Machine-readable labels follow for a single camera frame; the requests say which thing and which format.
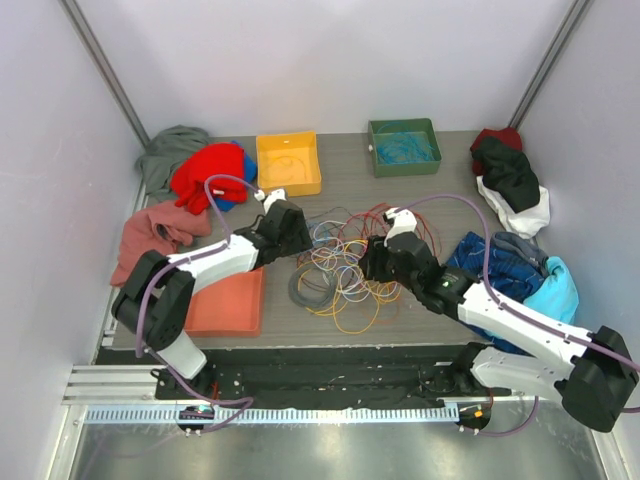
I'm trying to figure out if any white cable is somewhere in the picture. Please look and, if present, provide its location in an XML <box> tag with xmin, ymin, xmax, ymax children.
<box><xmin>307</xmin><ymin>244</ymin><xmax>391</xmax><ymax>304</ymax></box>

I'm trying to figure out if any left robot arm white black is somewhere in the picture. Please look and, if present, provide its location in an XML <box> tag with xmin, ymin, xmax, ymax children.
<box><xmin>111</xmin><ymin>199</ymin><xmax>312</xmax><ymax>399</ymax></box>

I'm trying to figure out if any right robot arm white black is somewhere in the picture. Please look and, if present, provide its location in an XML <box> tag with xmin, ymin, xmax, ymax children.
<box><xmin>358</xmin><ymin>232</ymin><xmax>639</xmax><ymax>433</ymax></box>

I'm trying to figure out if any yellow plastic bin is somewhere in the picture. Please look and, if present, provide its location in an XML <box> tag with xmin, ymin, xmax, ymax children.
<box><xmin>256</xmin><ymin>131</ymin><xmax>322</xmax><ymax>197</ymax></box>

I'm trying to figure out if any blue cloth under red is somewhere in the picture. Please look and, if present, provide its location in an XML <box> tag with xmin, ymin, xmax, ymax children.
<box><xmin>213</xmin><ymin>140</ymin><xmax>258</xmax><ymax>212</ymax></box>

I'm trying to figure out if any orange plastic bin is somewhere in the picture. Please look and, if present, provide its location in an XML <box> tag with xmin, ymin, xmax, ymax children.
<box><xmin>185</xmin><ymin>268</ymin><xmax>266</xmax><ymax>337</ymax></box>

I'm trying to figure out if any grey blue cloth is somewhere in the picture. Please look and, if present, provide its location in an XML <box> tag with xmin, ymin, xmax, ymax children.
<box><xmin>491</xmin><ymin>232</ymin><xmax>549</xmax><ymax>275</ymax></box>

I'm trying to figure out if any blue striped cloth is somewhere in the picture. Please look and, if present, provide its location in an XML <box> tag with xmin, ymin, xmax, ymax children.
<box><xmin>444</xmin><ymin>230</ymin><xmax>546</xmax><ymax>351</ymax></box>

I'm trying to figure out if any green plastic bin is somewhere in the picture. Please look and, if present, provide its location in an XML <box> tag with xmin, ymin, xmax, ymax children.
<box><xmin>368</xmin><ymin>118</ymin><xmax>442</xmax><ymax>178</ymax></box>

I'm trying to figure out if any pink cloth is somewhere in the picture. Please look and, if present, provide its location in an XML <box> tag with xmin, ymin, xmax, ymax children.
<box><xmin>110</xmin><ymin>201</ymin><xmax>212</xmax><ymax>287</ymax></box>

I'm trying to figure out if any white cloth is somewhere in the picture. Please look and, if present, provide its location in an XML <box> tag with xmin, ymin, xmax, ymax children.
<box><xmin>476</xmin><ymin>176</ymin><xmax>551</xmax><ymax>240</ymax></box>

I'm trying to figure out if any black cloth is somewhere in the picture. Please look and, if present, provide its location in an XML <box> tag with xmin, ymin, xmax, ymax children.
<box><xmin>471</xmin><ymin>137</ymin><xmax>540</xmax><ymax>213</ymax></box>

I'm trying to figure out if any light blue cloth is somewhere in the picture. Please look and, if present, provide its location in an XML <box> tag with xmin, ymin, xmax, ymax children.
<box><xmin>523</xmin><ymin>256</ymin><xmax>579</xmax><ymax>325</ymax></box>

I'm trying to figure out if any dark red cloth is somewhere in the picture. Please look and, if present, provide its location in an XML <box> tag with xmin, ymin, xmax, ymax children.
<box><xmin>470</xmin><ymin>127</ymin><xmax>523</xmax><ymax>152</ymax></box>

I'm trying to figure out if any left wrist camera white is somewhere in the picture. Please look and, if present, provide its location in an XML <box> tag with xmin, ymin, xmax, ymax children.
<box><xmin>254</xmin><ymin>188</ymin><xmax>287</xmax><ymax>213</ymax></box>

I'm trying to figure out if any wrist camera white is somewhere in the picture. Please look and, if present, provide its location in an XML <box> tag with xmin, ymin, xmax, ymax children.
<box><xmin>383</xmin><ymin>208</ymin><xmax>417</xmax><ymax>244</ymax></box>
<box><xmin>254</xmin><ymin>188</ymin><xmax>287</xmax><ymax>213</ymax></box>

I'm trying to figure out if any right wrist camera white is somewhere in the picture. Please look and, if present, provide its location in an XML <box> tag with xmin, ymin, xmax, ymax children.
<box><xmin>383</xmin><ymin>208</ymin><xmax>417</xmax><ymax>244</ymax></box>

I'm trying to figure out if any red cable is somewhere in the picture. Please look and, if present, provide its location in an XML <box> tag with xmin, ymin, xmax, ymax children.
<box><xmin>339</xmin><ymin>200</ymin><xmax>444</xmax><ymax>261</ymax></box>

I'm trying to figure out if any grey coiled cable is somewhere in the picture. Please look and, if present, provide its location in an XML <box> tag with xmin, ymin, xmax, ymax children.
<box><xmin>288</xmin><ymin>263</ymin><xmax>341</xmax><ymax>310</ymax></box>

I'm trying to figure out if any brown cable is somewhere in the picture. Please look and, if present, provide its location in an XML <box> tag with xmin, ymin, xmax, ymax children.
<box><xmin>304</xmin><ymin>205</ymin><xmax>361</xmax><ymax>236</ymax></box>

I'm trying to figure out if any yellow cable in bin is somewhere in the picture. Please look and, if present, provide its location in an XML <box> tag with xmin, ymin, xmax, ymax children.
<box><xmin>262</xmin><ymin>154</ymin><xmax>314</xmax><ymax>185</ymax></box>

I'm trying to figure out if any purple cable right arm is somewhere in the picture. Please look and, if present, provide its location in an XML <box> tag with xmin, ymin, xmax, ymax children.
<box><xmin>399</xmin><ymin>193</ymin><xmax>640</xmax><ymax>437</ymax></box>

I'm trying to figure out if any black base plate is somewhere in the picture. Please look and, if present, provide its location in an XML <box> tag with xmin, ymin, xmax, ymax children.
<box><xmin>94</xmin><ymin>342</ymin><xmax>501</xmax><ymax>409</ymax></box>

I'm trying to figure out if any slotted cable duct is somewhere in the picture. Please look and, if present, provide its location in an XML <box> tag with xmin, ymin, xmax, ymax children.
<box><xmin>84</xmin><ymin>403</ymin><xmax>459</xmax><ymax>425</ymax></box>

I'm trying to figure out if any left aluminium corner post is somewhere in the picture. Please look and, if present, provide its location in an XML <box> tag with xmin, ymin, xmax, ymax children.
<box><xmin>59</xmin><ymin>0</ymin><xmax>150</xmax><ymax>146</ymax></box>

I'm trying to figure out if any aluminium corner post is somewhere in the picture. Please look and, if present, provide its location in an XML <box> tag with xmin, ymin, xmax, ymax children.
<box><xmin>59</xmin><ymin>0</ymin><xmax>150</xmax><ymax>146</ymax></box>
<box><xmin>508</xmin><ymin>0</ymin><xmax>593</xmax><ymax>130</ymax></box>

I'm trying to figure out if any right aluminium corner post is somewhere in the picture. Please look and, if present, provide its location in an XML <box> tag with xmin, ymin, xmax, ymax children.
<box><xmin>508</xmin><ymin>0</ymin><xmax>593</xmax><ymax>130</ymax></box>

